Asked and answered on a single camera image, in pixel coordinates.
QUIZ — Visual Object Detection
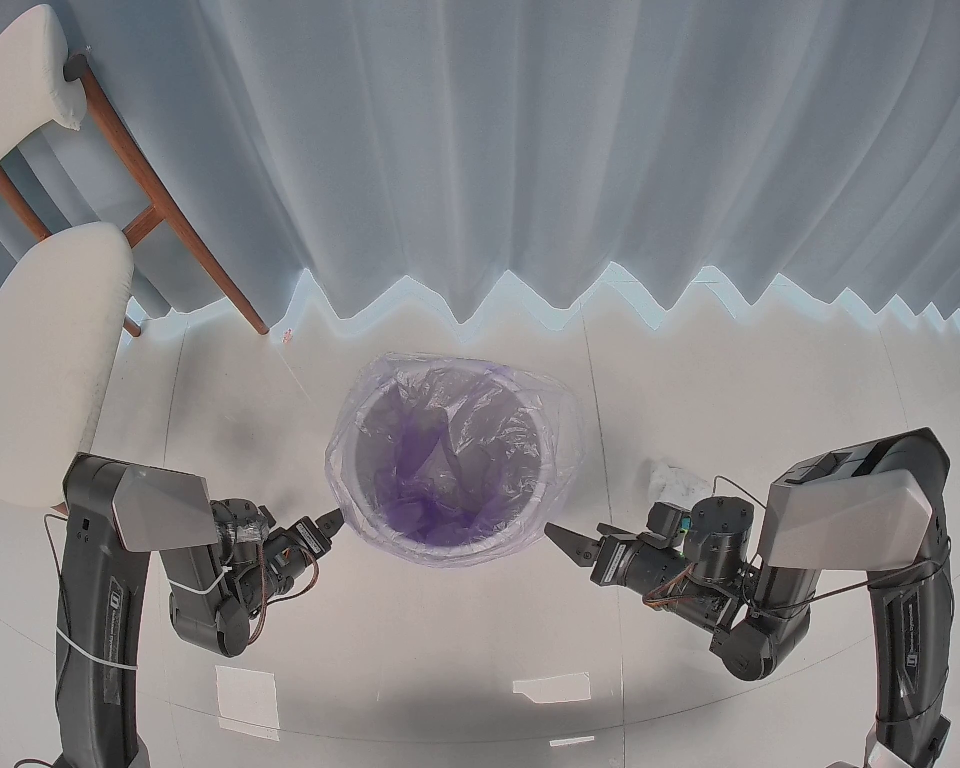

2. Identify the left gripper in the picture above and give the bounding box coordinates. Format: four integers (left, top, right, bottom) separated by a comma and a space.
266, 516, 339, 582

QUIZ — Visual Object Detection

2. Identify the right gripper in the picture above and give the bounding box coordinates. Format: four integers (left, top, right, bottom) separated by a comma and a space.
591, 536, 687, 599

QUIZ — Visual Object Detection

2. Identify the white paper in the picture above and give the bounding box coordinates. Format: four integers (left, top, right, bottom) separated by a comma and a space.
648, 459, 711, 520

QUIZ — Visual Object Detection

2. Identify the purple plastic bag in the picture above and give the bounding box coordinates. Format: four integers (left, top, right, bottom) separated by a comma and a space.
324, 351, 582, 569

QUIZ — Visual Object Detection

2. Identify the white trash bin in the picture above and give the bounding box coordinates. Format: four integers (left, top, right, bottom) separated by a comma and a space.
352, 371, 554, 550

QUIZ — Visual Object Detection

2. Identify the wooden chair with cream cushions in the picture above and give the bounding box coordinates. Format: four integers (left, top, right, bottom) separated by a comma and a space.
0, 3, 270, 513

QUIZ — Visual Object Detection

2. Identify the pale blue curtain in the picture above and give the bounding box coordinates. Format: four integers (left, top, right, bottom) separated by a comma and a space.
0, 0, 960, 344

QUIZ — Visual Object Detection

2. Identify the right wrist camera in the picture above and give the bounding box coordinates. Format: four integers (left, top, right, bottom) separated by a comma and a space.
597, 501, 693, 555

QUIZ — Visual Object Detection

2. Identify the black cable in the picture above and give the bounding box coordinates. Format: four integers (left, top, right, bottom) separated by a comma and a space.
711, 474, 771, 528

